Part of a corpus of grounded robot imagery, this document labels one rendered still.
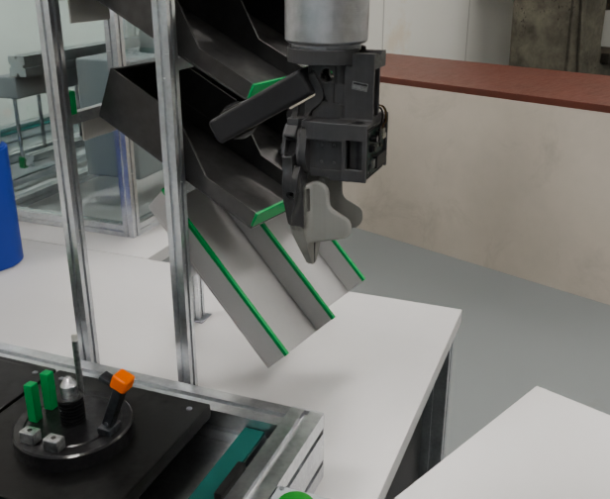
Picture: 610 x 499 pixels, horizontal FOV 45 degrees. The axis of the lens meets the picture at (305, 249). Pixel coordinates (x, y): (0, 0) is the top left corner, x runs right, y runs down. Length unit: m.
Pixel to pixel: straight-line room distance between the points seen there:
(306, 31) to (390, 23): 5.40
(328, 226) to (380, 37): 5.29
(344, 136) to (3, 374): 0.65
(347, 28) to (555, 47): 5.69
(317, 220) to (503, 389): 2.28
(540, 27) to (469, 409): 4.15
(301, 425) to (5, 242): 1.00
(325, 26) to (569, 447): 0.73
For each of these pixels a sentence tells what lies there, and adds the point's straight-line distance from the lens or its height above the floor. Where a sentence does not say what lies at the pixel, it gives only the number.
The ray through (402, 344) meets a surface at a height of 0.86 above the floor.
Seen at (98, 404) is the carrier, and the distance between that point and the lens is 0.98.
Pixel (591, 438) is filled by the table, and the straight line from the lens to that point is 1.18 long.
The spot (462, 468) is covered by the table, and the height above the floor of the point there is 0.86.
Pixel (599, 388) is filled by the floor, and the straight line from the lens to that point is 3.05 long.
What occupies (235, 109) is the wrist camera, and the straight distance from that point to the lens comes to 0.71.
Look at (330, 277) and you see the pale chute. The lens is 1.23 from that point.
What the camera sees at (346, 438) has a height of 0.86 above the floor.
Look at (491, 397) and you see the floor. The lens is 2.88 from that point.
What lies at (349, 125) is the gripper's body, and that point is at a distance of 0.66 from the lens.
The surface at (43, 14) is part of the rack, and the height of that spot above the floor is 1.44.
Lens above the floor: 1.50
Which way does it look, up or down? 21 degrees down
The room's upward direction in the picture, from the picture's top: straight up
